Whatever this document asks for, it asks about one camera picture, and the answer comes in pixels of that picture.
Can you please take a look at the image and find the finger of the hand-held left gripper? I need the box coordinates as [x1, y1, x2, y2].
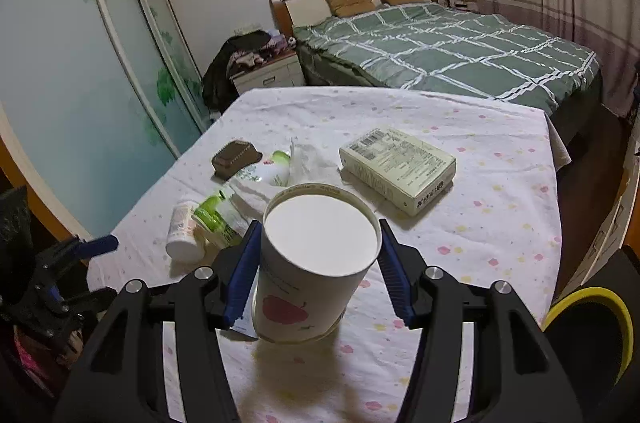
[35, 234, 120, 274]

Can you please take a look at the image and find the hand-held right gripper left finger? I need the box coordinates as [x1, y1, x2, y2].
[65, 219, 263, 423]

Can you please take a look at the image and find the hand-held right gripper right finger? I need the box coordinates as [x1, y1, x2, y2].
[377, 218, 586, 423]

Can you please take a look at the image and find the green-lined paper cup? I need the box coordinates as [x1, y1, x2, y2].
[192, 190, 246, 249]

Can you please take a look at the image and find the white pill bottle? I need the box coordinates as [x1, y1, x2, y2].
[165, 200, 203, 263]

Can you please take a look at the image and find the large white paper cup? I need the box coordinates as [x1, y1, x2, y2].
[251, 183, 383, 344]

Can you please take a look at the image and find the white green packet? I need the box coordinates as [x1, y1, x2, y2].
[235, 150, 292, 186]

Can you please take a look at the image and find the cream cardboard carton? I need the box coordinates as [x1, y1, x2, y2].
[339, 128, 457, 217]

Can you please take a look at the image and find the brown lidded box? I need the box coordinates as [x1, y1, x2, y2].
[211, 141, 263, 180]

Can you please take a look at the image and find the white foam sheet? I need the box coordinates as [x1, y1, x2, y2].
[227, 137, 343, 229]

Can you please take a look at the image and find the yellow-rimmed trash bin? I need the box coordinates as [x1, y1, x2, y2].
[542, 285, 635, 404]

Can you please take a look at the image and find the polka-dot white tablecloth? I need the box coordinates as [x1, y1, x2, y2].
[87, 85, 571, 423]

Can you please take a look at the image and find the frosted glass wardrobe door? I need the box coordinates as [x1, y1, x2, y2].
[0, 0, 211, 239]

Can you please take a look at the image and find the white wooden nightstand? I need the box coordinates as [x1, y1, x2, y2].
[230, 53, 307, 96]

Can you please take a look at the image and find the dark clothes pile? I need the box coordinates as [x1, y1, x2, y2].
[201, 30, 271, 111]

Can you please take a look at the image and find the bed with green plaid duvet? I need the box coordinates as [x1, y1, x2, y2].
[270, 0, 601, 124]

